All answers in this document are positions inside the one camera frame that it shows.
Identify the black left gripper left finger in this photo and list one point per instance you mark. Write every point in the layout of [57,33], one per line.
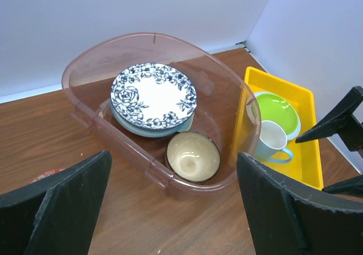
[56,214]

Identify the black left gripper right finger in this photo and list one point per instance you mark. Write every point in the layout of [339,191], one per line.
[286,216]

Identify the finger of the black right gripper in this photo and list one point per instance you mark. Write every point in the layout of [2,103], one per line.
[340,120]
[352,187]

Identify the beige ceramic bowl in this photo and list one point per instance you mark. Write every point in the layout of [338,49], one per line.
[193,156]

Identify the green rimmed lettered plate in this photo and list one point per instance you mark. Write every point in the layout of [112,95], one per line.
[133,125]

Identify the pale green divided dish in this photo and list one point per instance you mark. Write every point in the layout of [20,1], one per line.
[186,125]

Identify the blue patterned bottom plate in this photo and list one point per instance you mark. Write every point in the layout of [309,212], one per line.
[153,96]

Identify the clear pink plastic bin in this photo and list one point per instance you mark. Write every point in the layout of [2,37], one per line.
[227,110]

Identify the yellow plastic tray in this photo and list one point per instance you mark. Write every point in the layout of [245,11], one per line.
[306,165]

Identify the white rimmed plate under green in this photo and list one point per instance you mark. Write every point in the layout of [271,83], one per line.
[295,133]

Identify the light blue white mug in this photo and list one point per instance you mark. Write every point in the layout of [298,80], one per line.
[272,140]

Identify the lime green plate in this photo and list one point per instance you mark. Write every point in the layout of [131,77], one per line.
[276,109]

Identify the aluminium frame rail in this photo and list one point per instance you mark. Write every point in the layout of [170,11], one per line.
[242,44]

